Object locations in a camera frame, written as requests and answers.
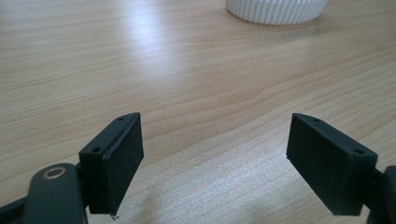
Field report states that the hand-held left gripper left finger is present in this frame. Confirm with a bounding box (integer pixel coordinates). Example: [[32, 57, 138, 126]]
[[78, 112, 145, 217]]

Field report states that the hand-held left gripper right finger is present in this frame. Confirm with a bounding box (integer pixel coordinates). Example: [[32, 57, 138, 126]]
[[286, 112, 379, 217]]

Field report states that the white ribbed bowl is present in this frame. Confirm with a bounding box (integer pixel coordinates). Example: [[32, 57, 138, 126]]
[[224, 0, 330, 26]]

